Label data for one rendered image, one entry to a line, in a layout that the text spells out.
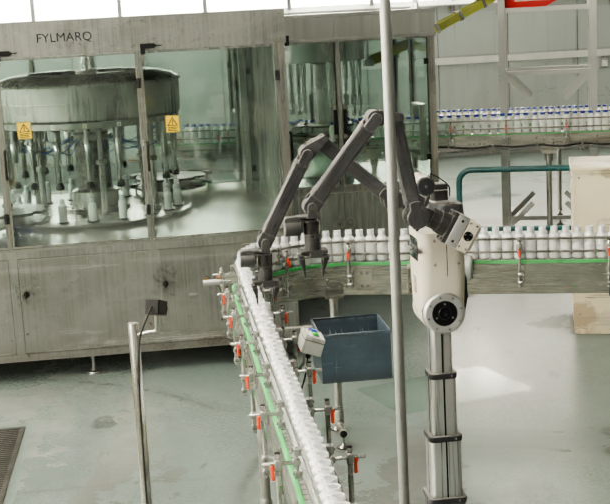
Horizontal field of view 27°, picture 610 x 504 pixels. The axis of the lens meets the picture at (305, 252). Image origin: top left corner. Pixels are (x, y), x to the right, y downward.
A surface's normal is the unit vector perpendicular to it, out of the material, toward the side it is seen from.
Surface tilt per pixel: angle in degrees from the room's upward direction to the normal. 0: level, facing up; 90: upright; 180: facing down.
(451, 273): 101
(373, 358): 90
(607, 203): 90
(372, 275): 90
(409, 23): 90
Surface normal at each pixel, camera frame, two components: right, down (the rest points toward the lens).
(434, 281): 0.13, 0.36
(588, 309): -0.18, 0.19
